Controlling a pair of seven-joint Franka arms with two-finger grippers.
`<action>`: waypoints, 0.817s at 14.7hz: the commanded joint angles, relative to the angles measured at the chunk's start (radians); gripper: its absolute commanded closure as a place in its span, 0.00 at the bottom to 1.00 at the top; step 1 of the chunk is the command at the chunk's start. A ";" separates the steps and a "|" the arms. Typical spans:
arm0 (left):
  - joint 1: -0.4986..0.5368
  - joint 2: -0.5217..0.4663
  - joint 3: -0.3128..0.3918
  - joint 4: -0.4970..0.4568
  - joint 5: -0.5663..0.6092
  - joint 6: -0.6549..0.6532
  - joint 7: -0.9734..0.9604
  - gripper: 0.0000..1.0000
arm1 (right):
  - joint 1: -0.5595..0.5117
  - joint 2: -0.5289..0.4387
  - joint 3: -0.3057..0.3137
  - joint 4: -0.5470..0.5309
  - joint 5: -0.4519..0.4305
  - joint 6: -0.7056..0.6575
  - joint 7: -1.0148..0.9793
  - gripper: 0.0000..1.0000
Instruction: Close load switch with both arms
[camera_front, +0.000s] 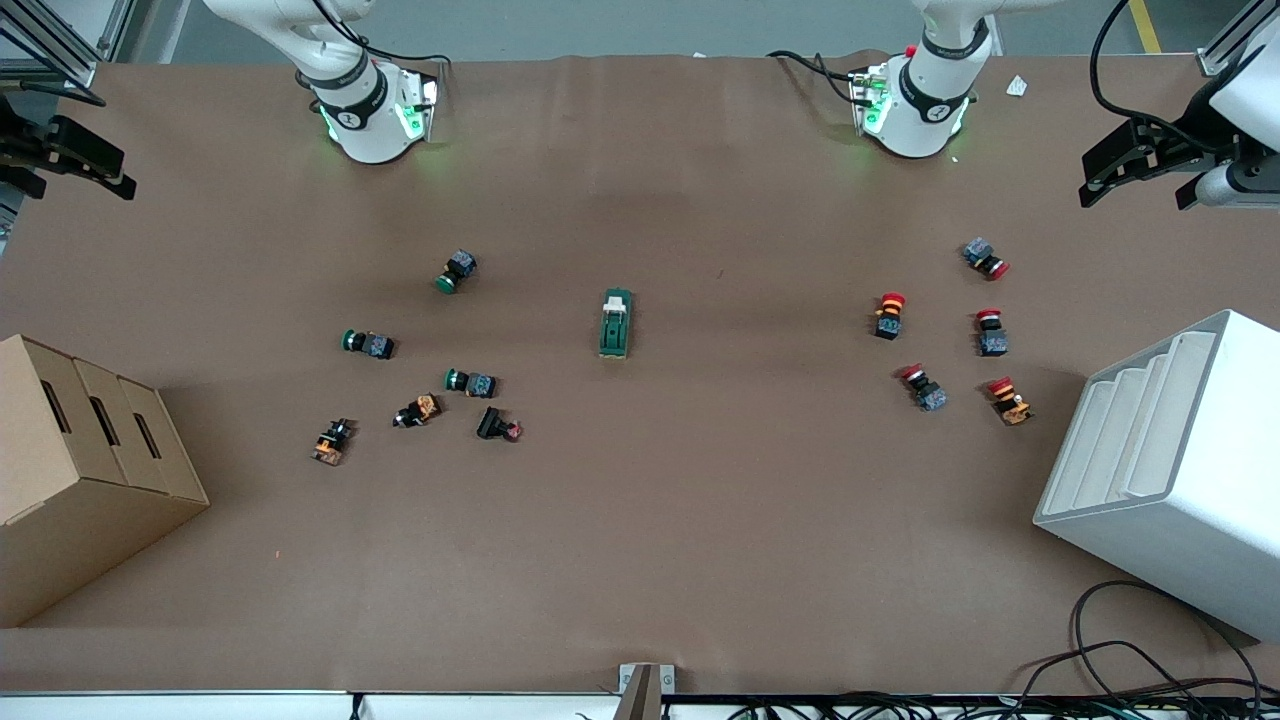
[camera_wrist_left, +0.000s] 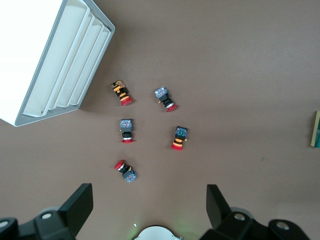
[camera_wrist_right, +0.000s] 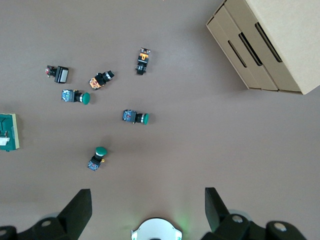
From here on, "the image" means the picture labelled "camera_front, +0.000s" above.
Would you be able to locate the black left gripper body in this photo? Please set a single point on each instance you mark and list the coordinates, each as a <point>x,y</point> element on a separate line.
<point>1178,139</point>

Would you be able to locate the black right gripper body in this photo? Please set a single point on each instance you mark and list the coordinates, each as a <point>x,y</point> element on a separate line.
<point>22,141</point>

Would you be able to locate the green load switch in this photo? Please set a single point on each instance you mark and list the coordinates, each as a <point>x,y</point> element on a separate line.
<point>615,335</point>

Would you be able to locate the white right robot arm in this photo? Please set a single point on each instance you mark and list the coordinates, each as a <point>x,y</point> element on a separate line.
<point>370,130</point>

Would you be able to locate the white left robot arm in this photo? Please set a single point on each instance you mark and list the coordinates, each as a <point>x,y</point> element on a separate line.
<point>925,120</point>

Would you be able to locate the white paper scrap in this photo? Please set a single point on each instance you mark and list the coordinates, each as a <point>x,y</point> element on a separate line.
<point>1017,86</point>

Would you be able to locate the red button blue block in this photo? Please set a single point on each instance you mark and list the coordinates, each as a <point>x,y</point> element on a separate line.
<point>992,342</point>
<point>980,253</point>
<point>928,393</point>

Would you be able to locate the cardboard box with slot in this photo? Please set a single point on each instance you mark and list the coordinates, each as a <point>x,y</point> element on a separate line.
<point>30,440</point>
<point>105,420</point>
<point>165,450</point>

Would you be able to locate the red button orange block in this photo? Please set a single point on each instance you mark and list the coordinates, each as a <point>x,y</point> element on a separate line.
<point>1010,403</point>

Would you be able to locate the red emergency stop black block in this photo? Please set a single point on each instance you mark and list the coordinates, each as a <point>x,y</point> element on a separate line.
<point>889,318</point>

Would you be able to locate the white stepped sorting rack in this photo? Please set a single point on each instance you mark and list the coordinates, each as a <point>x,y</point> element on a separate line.
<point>1200,500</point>

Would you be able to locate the green mushroom push button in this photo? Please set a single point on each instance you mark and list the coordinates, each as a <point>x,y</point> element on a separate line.
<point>478,384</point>
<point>375,346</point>
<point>460,266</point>

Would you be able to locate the black square push button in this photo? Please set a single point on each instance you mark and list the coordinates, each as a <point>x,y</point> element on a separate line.
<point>492,423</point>

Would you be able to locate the brown paper table cover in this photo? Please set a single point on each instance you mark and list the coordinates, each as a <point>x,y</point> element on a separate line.
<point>700,520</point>

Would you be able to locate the aluminium frame profile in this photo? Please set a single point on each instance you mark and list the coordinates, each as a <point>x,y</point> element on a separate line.
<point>1235,40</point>
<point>60,40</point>

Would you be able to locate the black selector switch orange block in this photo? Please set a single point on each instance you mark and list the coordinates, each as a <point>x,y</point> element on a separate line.
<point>331,443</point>
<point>420,409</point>

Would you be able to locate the white table edge rail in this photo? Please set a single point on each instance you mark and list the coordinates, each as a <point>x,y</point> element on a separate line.
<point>200,708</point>

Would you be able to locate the grey metal bracket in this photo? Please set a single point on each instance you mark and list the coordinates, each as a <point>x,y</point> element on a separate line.
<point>645,690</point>

